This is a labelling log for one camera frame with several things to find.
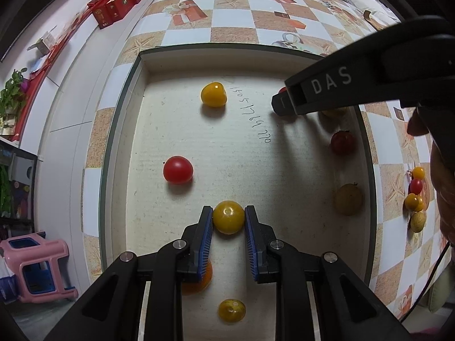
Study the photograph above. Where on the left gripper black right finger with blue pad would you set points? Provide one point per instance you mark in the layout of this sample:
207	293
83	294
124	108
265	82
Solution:
317	297

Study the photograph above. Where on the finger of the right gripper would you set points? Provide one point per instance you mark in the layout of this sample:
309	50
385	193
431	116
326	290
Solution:
281	104

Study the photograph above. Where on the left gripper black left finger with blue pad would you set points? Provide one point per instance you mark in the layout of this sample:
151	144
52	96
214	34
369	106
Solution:
139	296

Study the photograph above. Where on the tan longan fruit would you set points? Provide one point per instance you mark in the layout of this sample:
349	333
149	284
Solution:
417	221

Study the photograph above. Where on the dark yellow tomato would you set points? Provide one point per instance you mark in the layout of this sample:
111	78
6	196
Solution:
411	202
228	217
231	311

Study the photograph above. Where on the person's hand on gripper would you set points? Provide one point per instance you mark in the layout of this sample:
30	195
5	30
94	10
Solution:
443	182

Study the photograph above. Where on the red tomato at tray edge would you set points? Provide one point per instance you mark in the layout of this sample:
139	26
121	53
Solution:
343	143

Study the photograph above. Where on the pink plastic stool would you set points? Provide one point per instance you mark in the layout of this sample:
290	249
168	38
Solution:
35	262

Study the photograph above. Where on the white shallow tray box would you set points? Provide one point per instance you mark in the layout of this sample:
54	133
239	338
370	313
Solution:
281	165

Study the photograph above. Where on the small yellow tomato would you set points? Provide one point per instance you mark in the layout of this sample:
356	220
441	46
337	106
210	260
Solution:
418	173

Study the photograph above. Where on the longan in tray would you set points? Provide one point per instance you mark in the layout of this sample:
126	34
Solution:
348	199

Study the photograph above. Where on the dark yellow tomato in tray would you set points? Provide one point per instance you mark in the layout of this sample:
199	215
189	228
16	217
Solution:
231	311

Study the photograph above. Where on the red cherry tomato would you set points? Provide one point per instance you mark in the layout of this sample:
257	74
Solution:
416	186

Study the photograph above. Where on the red tomato in tray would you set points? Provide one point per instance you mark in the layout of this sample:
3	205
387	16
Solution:
178	170

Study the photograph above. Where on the dark yellow tomato on table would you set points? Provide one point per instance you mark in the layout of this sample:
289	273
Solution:
411	202

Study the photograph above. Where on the yellow cherry tomato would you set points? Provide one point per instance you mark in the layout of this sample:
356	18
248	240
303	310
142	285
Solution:
421	204

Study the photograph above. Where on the red gift box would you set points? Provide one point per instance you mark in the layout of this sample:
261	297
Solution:
107	12

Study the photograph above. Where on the green potted plant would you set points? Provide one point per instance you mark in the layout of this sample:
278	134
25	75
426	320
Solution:
13	95

